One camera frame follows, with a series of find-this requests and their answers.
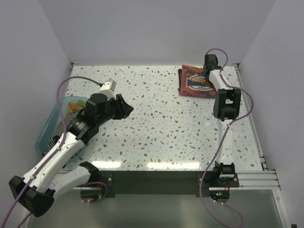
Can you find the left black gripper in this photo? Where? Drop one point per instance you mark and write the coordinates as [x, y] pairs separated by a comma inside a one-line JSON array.
[[124, 109]]

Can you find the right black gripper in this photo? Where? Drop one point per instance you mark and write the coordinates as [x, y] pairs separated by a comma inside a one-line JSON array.
[[207, 81]]

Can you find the red tank top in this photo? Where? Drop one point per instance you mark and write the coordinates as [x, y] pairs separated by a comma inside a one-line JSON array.
[[192, 83]]

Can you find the black white striped tank top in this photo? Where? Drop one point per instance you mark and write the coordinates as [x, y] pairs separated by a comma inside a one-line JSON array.
[[60, 129]]

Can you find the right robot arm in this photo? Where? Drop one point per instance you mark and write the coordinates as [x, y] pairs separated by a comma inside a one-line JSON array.
[[225, 110]]

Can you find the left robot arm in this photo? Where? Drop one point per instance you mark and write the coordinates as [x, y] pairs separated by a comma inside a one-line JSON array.
[[37, 190]]

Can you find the mustard yellow tank top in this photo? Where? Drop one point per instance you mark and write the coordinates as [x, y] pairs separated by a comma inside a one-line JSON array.
[[71, 107]]

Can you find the teal plastic basket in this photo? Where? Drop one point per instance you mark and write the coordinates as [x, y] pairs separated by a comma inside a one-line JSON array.
[[54, 120]]

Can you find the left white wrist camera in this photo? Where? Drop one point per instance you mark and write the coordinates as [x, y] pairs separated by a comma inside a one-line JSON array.
[[108, 89]]

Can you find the aluminium frame rail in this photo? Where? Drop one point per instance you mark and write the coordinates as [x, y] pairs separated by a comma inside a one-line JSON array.
[[257, 141]]

